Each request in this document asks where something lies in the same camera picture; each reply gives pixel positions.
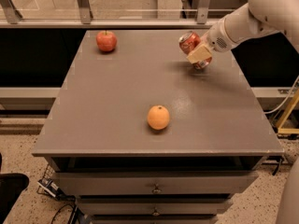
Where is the yellow metal frame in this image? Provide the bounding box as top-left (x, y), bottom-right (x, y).
top-left (275, 90), bottom-right (299, 134)

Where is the top grey drawer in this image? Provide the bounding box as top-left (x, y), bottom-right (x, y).
top-left (52, 172), bottom-right (258, 196)

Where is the orange fruit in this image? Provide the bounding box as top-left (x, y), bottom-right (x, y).
top-left (147, 105), bottom-right (170, 130)

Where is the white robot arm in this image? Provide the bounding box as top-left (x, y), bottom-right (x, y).
top-left (187, 0), bottom-right (299, 67)

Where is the black chair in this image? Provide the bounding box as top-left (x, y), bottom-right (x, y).
top-left (0, 152), bottom-right (31, 224)

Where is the grey drawer cabinet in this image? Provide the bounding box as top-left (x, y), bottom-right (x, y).
top-left (34, 30), bottom-right (282, 224)

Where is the red apple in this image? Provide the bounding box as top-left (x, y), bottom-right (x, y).
top-left (96, 30), bottom-right (117, 52)

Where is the white cable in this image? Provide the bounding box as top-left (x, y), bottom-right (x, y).
top-left (263, 77), bottom-right (299, 115)

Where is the metal railing with glass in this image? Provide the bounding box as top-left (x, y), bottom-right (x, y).
top-left (0, 0), bottom-right (248, 28)

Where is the red coke can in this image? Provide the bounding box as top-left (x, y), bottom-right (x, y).
top-left (178, 31), bottom-right (211, 70)

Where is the grey drawer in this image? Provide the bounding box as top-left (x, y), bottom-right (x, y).
top-left (52, 172), bottom-right (258, 196)
top-left (77, 198), bottom-right (233, 216)

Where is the wire basket on floor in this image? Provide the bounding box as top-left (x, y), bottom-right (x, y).
top-left (37, 165), bottom-right (64, 201)

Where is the middle grey drawer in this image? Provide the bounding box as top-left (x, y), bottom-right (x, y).
top-left (77, 198), bottom-right (233, 216)

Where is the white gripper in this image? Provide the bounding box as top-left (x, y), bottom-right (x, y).
top-left (187, 16), bottom-right (238, 63)

